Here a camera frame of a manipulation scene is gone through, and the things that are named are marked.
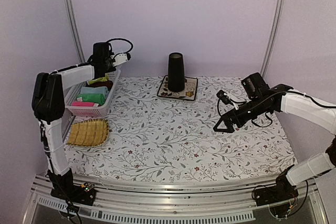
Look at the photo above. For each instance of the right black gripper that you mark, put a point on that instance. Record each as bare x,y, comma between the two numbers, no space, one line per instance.
228,119

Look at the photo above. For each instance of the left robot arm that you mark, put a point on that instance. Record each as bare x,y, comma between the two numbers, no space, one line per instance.
48,105

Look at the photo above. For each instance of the pink rolled towel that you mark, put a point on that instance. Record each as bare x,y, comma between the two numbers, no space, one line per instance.
83,104

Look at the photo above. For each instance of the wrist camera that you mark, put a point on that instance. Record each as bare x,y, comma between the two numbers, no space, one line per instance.
224,97
121,58

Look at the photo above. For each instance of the aluminium post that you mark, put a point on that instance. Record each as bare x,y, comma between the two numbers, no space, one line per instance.
74,29
272,37

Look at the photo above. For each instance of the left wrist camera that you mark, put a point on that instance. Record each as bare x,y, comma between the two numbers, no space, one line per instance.
121,58

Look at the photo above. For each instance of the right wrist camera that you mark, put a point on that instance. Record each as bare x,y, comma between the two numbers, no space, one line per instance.
224,97

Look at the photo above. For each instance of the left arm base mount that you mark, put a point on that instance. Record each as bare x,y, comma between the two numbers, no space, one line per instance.
84,194

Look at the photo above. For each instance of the dark red rolled towel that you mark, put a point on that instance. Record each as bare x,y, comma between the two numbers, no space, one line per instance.
108,84

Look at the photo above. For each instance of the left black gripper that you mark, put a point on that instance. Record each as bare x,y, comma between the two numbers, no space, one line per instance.
111,71

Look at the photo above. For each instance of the white plastic basket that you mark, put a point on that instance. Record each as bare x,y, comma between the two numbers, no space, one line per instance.
91,111

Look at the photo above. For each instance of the black tall cup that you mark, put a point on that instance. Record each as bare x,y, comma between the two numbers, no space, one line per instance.
176,72

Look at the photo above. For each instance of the left aluminium post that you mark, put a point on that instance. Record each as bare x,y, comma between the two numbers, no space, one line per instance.
74,29

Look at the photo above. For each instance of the aluminium front rail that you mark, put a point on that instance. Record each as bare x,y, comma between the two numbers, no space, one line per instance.
121,201

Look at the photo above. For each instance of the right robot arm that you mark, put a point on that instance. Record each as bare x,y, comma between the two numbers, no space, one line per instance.
309,121

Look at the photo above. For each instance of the yellow-green patterned towel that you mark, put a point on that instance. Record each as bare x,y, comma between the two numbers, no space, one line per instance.
101,79

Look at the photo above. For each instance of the woven bamboo tray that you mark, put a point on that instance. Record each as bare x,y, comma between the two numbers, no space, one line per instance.
89,133

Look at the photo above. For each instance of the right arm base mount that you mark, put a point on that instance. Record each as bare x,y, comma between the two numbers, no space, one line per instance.
265,195

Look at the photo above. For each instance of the green rolled towel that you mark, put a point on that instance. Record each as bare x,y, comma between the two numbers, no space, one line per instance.
91,97

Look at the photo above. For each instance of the right aluminium post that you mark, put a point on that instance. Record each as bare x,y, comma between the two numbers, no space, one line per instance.
272,37

